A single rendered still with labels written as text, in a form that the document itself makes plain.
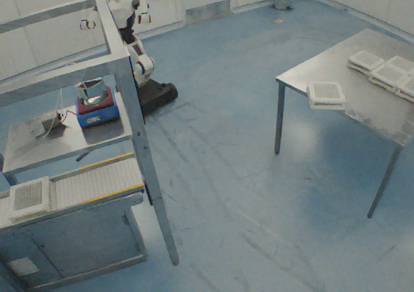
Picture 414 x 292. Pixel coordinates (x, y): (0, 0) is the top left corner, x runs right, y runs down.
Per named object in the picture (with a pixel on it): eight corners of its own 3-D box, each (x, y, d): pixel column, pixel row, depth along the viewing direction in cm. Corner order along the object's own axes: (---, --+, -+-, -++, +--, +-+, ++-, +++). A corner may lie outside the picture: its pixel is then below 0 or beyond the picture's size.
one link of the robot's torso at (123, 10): (114, 24, 352) (107, -7, 328) (143, 21, 349) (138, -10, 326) (106, 35, 330) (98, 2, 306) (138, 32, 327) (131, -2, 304)
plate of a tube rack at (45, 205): (49, 177, 186) (47, 175, 185) (49, 208, 169) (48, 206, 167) (11, 188, 181) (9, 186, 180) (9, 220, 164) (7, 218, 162)
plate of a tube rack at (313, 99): (338, 84, 236) (339, 82, 234) (345, 103, 218) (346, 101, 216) (306, 83, 239) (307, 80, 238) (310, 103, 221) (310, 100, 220)
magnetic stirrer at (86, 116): (114, 96, 174) (111, 81, 168) (121, 118, 158) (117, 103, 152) (78, 106, 169) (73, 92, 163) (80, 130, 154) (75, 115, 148)
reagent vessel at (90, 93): (107, 86, 164) (97, 53, 152) (111, 102, 153) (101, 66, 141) (77, 94, 161) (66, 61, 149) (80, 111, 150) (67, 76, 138)
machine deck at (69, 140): (121, 97, 179) (119, 92, 176) (134, 140, 152) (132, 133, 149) (12, 130, 166) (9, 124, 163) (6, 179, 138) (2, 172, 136)
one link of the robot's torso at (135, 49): (140, 77, 346) (117, 43, 346) (154, 70, 354) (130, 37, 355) (143, 70, 332) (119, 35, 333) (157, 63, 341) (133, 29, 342)
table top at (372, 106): (366, 31, 326) (367, 28, 323) (464, 72, 258) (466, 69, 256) (275, 80, 260) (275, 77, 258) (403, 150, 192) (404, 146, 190)
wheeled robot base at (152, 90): (109, 99, 398) (102, 75, 376) (143, 80, 423) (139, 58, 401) (139, 120, 361) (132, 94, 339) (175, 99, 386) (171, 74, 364)
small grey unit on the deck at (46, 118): (66, 117, 164) (62, 106, 159) (66, 124, 158) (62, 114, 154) (43, 123, 161) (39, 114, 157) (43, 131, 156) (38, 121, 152)
